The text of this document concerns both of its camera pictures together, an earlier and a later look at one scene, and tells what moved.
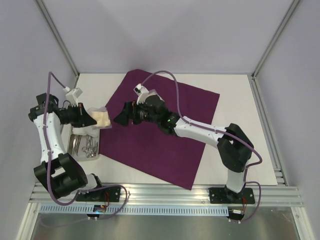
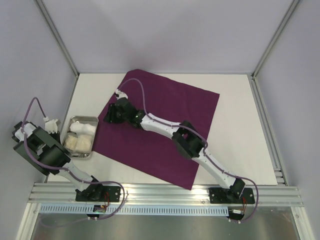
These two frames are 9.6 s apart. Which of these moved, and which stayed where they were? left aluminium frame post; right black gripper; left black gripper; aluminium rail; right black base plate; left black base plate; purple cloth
Moved: left black gripper; right black gripper
Stayed: aluminium rail; left black base plate; left aluminium frame post; purple cloth; right black base plate
